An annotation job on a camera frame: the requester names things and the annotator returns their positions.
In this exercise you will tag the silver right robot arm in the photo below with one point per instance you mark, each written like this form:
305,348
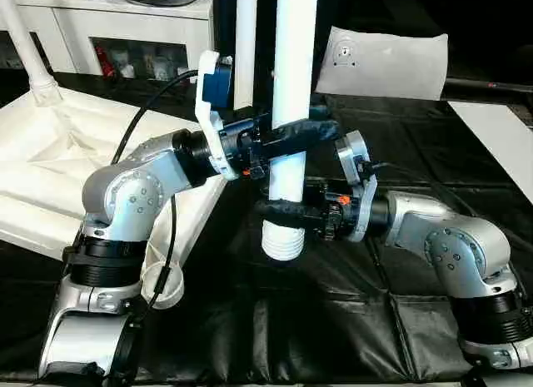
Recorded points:
458,245

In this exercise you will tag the white cabinet with glass doors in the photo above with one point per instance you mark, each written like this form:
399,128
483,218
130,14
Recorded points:
125,21

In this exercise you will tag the white plastic table leg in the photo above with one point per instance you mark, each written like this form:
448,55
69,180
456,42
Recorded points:
291,50
23,41
243,50

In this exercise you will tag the white flat board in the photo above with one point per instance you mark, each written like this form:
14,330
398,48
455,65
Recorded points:
491,133

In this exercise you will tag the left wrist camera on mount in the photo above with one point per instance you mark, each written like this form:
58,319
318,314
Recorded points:
208,112

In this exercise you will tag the black cabinet with gold label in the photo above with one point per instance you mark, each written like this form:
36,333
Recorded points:
264,37

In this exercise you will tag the white plastic table top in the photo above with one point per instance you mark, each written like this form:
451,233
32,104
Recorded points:
41,154

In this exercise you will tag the black work mat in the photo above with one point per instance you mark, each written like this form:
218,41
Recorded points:
375,299

